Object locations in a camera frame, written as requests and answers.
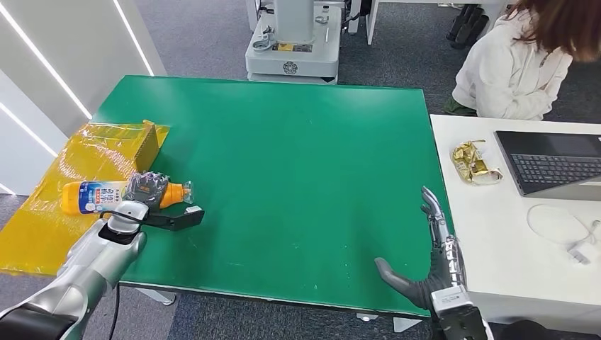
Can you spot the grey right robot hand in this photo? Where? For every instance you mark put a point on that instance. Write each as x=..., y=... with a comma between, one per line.
x=441, y=277

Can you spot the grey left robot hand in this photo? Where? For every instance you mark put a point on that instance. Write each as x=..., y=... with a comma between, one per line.
x=145, y=190

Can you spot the orange juice bottle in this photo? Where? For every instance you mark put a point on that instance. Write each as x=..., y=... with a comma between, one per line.
x=84, y=197

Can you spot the white robot base machine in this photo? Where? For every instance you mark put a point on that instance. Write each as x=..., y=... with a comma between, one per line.
x=293, y=58

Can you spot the white desk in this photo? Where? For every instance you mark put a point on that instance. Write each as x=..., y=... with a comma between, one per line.
x=507, y=244

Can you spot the yellow taped cardboard box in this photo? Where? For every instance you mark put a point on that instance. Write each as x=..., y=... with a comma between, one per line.
x=42, y=234

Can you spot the crumpled gold foil wrapper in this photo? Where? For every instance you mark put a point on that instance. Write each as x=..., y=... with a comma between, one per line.
x=472, y=164

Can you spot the green top table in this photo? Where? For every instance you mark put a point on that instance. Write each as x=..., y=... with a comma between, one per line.
x=281, y=164

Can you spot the white charger plug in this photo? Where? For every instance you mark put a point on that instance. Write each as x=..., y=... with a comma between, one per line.
x=580, y=254

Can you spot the dark grey laptop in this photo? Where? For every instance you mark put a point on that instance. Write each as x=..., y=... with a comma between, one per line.
x=549, y=164

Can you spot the person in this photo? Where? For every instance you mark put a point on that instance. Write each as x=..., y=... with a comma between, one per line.
x=507, y=70

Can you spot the black shoes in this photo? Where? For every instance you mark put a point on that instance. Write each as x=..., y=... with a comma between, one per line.
x=467, y=26

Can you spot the white furniture panel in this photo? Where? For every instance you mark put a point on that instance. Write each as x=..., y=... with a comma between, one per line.
x=372, y=21

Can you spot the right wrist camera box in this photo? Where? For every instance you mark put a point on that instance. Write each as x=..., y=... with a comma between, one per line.
x=458, y=314

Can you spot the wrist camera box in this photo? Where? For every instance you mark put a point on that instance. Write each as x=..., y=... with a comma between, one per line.
x=181, y=219
x=458, y=314

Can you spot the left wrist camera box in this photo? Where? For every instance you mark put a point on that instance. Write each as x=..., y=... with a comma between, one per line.
x=181, y=219

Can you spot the white table foot bracket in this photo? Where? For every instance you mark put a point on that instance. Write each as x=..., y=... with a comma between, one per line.
x=404, y=324

